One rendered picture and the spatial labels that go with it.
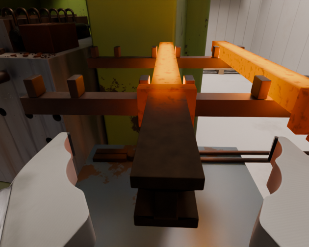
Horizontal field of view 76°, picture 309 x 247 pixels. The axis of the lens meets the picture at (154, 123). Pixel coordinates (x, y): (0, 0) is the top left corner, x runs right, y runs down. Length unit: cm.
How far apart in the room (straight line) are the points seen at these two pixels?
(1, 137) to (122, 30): 49
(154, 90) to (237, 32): 474
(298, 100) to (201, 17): 89
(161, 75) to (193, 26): 84
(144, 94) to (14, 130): 59
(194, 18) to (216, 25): 368
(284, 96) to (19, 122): 63
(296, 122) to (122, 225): 32
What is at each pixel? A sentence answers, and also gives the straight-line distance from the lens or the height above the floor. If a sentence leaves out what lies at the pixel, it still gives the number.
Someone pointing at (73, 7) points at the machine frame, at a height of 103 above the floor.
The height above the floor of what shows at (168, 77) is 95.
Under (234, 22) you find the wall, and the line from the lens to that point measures 483.
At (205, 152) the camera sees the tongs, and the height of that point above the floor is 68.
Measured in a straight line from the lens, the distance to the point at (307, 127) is 19.
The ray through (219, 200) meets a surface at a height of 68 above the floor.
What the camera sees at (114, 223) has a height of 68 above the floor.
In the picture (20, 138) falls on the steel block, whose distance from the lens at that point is 72.
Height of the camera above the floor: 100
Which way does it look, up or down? 29 degrees down
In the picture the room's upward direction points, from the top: 1 degrees counter-clockwise
